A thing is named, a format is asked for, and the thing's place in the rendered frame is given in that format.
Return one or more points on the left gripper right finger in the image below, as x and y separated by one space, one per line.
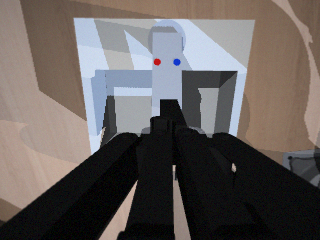
265 196

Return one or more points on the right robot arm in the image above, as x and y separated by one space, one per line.
307 168

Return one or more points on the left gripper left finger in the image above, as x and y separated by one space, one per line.
81 205

